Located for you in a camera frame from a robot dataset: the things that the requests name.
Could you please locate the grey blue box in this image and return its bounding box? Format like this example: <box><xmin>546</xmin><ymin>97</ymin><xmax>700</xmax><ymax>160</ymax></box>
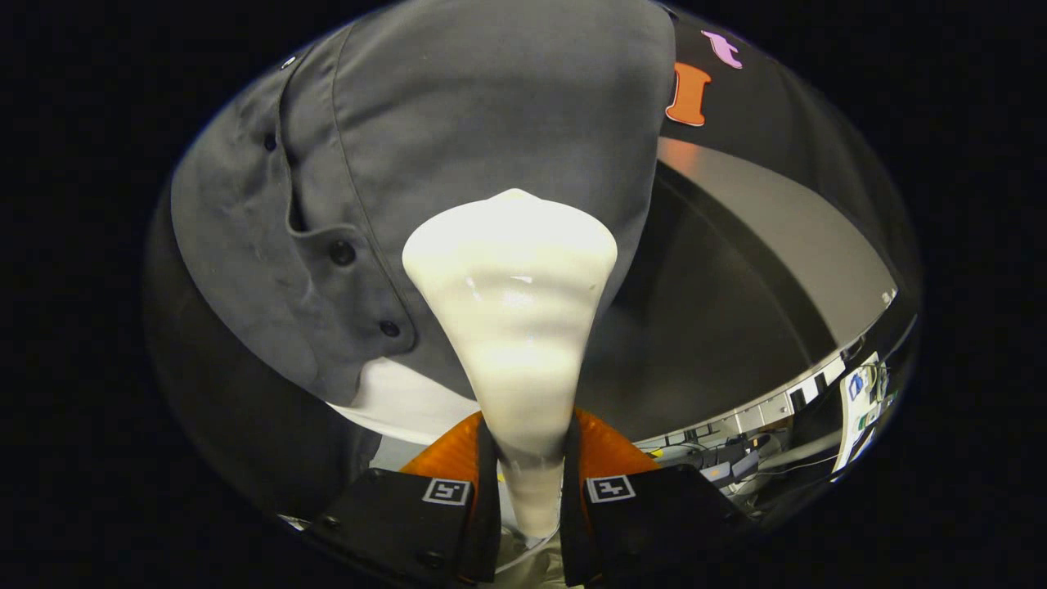
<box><xmin>699</xmin><ymin>454</ymin><xmax>762</xmax><ymax>485</ymax></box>

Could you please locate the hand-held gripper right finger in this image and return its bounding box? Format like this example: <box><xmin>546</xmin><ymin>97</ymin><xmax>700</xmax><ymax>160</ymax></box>
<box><xmin>560</xmin><ymin>407</ymin><xmax>758</xmax><ymax>588</ymax></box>

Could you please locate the grey button shirt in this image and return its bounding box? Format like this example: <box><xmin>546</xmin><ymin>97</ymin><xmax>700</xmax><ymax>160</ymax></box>
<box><xmin>146</xmin><ymin>0</ymin><xmax>678</xmax><ymax>520</ymax></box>

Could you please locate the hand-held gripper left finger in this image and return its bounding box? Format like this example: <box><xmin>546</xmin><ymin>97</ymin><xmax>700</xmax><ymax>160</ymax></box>
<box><xmin>307</xmin><ymin>409</ymin><xmax>502</xmax><ymax>586</ymax></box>

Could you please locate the pale mannequin torso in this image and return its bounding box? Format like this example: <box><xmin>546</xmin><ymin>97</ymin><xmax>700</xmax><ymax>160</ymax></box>
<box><xmin>327</xmin><ymin>356</ymin><xmax>485</xmax><ymax>447</ymax></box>

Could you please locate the black backdrop cloth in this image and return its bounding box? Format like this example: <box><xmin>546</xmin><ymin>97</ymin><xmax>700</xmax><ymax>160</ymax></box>
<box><xmin>654</xmin><ymin>8</ymin><xmax>923</xmax><ymax>328</ymax></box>

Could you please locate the white cluttered desk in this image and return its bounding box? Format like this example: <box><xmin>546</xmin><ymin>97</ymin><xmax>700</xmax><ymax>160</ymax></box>
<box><xmin>833</xmin><ymin>352</ymin><xmax>892</xmax><ymax>474</ymax></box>

